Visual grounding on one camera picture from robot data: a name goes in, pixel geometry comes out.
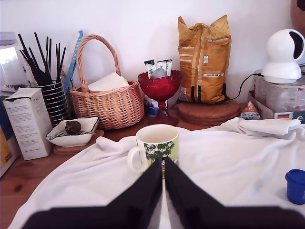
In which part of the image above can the blue white porcelain figure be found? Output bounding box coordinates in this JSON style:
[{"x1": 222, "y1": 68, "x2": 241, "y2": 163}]
[{"x1": 144, "y1": 95, "x2": 169, "y2": 118}]

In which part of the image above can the wire chopstick holder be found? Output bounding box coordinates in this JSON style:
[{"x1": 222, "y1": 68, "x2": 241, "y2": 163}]
[{"x1": 35, "y1": 77, "x2": 72, "y2": 127}]

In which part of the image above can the grey foil packet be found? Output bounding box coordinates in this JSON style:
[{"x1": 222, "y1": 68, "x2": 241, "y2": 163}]
[{"x1": 151, "y1": 68, "x2": 167, "y2": 79}]

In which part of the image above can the silver food can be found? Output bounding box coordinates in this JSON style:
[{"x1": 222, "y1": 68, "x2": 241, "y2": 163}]
[
  {"x1": 253, "y1": 75, "x2": 268, "y2": 105},
  {"x1": 264, "y1": 80, "x2": 305, "y2": 113}
]

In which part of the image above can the red glass pedestal bowl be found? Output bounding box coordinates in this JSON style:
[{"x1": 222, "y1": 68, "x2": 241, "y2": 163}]
[{"x1": 137, "y1": 69, "x2": 183, "y2": 127}]

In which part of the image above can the green cardboard can tray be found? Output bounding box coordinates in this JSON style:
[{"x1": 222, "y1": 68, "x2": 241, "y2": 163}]
[{"x1": 247, "y1": 90, "x2": 305, "y2": 125}]

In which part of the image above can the green illustrated coffee mug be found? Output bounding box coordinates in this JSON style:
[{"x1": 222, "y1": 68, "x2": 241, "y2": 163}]
[{"x1": 127, "y1": 124, "x2": 180, "y2": 179}]

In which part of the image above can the small red triangular packet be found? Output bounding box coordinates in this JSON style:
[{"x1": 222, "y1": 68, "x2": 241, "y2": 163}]
[{"x1": 239, "y1": 99, "x2": 263, "y2": 120}]

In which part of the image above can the yellow coffee bag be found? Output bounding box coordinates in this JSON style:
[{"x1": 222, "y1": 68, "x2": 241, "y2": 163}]
[{"x1": 177, "y1": 14, "x2": 232, "y2": 104}]

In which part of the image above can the wicker basket with handle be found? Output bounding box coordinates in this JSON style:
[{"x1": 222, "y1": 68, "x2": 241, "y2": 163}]
[{"x1": 69, "y1": 34, "x2": 145, "y2": 130}]

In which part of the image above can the white dome security camera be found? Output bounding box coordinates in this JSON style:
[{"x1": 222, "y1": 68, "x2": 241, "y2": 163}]
[{"x1": 261, "y1": 29, "x2": 305, "y2": 84}]

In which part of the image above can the white plastic bag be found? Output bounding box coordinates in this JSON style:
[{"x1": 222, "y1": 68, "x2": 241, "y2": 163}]
[{"x1": 0, "y1": 32, "x2": 31, "y2": 93}]

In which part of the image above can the yellow blue box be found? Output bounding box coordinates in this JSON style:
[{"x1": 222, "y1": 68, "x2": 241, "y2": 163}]
[{"x1": 0, "y1": 95, "x2": 20, "y2": 178}]

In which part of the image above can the black topped sachet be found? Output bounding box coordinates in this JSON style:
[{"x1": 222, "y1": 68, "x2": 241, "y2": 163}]
[{"x1": 143, "y1": 59, "x2": 157, "y2": 79}]

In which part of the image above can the black power cable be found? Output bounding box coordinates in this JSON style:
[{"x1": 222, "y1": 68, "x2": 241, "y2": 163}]
[{"x1": 226, "y1": 73, "x2": 264, "y2": 102}]

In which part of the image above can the white square dish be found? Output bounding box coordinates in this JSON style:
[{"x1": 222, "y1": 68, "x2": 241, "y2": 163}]
[{"x1": 45, "y1": 116, "x2": 100, "y2": 148}]

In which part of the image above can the long blue white package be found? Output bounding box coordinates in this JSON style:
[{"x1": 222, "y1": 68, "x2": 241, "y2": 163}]
[{"x1": 63, "y1": 30, "x2": 83, "y2": 96}]

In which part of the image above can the white folded paper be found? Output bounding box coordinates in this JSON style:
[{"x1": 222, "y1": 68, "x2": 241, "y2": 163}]
[{"x1": 88, "y1": 72, "x2": 131, "y2": 93}]

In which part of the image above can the white cloth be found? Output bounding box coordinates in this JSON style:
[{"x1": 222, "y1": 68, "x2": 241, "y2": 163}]
[{"x1": 7, "y1": 116, "x2": 305, "y2": 229}]

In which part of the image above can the metal tea strainer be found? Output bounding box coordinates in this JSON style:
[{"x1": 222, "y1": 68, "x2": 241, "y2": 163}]
[{"x1": 49, "y1": 120, "x2": 96, "y2": 140}]

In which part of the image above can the blue coffee capsule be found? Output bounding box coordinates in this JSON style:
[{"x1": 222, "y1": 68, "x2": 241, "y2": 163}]
[{"x1": 285, "y1": 168, "x2": 305, "y2": 205}]

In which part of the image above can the square cork coaster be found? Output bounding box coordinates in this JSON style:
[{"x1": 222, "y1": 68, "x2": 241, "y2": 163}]
[{"x1": 52, "y1": 130, "x2": 105, "y2": 155}]

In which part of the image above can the white printed carton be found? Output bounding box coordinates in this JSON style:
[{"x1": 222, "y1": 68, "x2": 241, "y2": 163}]
[{"x1": 2, "y1": 87, "x2": 53, "y2": 161}]

